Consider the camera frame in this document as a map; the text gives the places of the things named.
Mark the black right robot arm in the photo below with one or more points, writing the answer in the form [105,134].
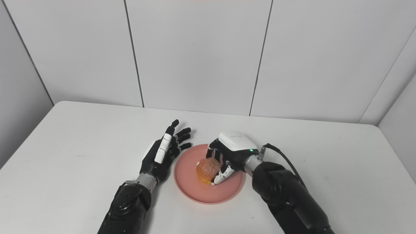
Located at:
[282,195]

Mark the pink round plate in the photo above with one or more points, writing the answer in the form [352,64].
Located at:
[195,191]

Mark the orange cream puff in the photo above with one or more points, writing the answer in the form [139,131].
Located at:
[208,169]

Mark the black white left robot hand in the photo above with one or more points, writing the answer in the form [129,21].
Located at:
[159,159]

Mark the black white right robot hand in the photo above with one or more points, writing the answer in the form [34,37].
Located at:
[235,149]

